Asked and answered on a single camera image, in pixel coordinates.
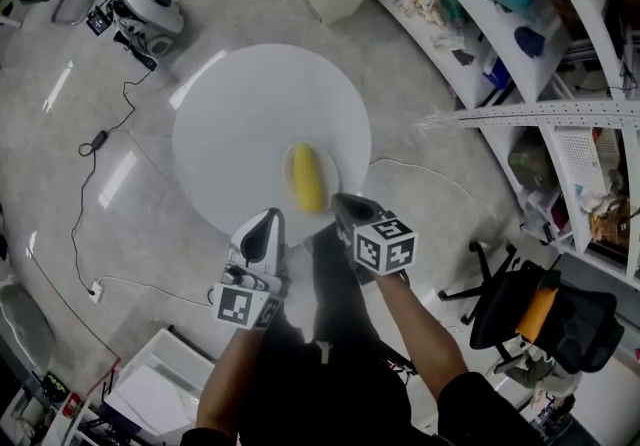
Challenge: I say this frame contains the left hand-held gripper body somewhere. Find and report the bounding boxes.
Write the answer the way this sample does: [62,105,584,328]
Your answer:
[213,261,292,331]

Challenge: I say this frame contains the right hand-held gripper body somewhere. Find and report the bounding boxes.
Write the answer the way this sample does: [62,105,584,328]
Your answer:
[353,216,419,281]

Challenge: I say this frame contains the yellow banana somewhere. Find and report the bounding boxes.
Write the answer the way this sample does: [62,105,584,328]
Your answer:
[282,141,341,215]

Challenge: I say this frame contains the person's left forearm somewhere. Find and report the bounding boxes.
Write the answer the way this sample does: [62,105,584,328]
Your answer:
[195,326,266,430]

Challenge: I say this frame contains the person's right forearm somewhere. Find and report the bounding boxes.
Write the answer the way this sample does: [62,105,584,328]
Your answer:
[374,271,471,400]

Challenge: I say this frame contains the round white table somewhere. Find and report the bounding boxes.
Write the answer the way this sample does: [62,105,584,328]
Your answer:
[171,42,373,248]

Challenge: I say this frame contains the person's black trousers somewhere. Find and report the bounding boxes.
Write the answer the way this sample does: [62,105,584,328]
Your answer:
[259,222,416,385]

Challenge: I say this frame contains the white power strip lead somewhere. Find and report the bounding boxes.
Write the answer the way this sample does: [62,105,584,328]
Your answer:
[99,275,214,308]

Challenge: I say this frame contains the white storage box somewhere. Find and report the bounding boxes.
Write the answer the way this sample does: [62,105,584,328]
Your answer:
[102,328,216,435]

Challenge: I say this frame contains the orange cushion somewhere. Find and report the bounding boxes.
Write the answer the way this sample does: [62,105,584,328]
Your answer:
[517,286,559,340]

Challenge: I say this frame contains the dark green bag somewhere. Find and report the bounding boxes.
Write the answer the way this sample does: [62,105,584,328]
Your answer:
[508,131,556,193]

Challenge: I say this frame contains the blue box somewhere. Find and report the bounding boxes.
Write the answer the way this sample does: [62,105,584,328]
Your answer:
[482,56,511,90]

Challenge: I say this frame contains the person's black shirt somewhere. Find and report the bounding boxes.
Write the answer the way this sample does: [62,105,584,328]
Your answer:
[179,333,549,446]

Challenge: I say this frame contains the black office chair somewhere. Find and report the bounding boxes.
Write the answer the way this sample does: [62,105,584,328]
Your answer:
[438,241,626,375]

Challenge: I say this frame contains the white metal shelf unit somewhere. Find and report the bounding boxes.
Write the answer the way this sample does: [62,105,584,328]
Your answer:
[372,0,640,290]

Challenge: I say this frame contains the grey rounded cover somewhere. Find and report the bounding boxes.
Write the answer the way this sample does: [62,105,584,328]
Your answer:
[0,283,56,370]

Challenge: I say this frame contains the black rectangular box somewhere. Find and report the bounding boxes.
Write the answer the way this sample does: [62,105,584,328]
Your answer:
[130,46,160,71]

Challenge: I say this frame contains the heap of colourful bags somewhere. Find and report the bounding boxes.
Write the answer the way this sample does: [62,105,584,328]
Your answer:
[392,0,469,53]

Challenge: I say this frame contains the white perforated basket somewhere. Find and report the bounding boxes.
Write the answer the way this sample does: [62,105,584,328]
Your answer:
[552,126,621,185]

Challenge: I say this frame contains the dark blue cloth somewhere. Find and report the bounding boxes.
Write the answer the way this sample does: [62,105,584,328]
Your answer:
[513,26,547,58]

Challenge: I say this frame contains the white grey round machine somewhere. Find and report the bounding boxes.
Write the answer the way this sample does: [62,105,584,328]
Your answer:
[107,0,186,56]

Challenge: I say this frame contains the small black screen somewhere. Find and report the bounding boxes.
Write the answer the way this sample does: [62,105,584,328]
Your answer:
[85,6,110,37]

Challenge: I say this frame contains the black adapter cable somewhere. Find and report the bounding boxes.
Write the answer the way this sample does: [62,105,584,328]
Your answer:
[69,69,154,296]

